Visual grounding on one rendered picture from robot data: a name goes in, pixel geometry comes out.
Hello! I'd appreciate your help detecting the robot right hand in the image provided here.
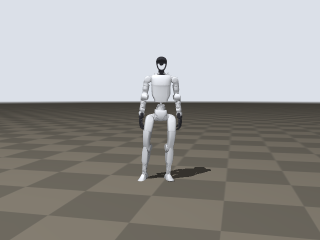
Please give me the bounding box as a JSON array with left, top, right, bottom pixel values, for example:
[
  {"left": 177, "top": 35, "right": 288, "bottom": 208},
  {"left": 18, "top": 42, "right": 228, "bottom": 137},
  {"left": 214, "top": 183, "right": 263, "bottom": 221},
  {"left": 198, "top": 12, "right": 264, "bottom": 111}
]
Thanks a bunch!
[{"left": 138, "top": 112, "right": 144, "bottom": 130}]

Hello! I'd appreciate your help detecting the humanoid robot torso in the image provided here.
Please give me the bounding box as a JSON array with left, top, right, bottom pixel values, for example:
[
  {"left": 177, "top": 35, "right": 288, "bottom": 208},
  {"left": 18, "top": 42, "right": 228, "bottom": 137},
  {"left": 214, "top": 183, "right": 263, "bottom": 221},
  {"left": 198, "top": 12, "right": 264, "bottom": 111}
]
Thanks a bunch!
[{"left": 151, "top": 72, "right": 172, "bottom": 122}]

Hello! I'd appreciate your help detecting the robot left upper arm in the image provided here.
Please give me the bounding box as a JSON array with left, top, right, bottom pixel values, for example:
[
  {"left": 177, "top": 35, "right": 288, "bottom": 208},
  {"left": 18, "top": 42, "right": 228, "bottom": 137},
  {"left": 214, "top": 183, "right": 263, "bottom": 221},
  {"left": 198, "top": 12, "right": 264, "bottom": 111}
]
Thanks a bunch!
[{"left": 171, "top": 76, "right": 180, "bottom": 101}]

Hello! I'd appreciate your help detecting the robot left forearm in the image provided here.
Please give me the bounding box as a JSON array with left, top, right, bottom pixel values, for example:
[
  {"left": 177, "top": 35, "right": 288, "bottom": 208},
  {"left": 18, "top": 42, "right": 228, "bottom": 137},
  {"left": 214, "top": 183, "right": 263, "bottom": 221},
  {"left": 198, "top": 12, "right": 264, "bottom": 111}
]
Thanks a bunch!
[{"left": 175, "top": 94, "right": 183, "bottom": 116}]

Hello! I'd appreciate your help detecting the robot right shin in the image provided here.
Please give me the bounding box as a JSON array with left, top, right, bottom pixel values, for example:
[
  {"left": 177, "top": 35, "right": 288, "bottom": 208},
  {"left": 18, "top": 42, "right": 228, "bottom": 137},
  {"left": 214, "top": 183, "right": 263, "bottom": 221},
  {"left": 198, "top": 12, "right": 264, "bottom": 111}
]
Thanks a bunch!
[{"left": 141, "top": 147, "right": 151, "bottom": 175}]

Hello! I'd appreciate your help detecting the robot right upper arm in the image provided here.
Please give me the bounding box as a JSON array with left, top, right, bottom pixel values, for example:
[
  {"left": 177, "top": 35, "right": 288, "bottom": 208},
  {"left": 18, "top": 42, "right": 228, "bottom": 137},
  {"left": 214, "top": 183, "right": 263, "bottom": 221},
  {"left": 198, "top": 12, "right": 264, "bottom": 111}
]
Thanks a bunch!
[{"left": 141, "top": 75, "right": 152, "bottom": 100}]

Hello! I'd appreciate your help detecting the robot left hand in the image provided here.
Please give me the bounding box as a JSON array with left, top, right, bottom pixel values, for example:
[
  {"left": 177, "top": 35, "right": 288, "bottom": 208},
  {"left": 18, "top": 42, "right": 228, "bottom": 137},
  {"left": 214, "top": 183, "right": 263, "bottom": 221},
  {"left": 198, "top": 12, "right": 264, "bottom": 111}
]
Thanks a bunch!
[{"left": 176, "top": 113, "right": 182, "bottom": 130}]

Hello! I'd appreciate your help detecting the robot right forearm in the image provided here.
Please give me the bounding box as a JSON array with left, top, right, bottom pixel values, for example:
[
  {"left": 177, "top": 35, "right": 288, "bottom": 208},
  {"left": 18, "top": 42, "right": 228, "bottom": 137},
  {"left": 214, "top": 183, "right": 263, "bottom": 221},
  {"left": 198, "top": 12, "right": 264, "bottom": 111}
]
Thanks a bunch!
[{"left": 138, "top": 94, "right": 147, "bottom": 116}]

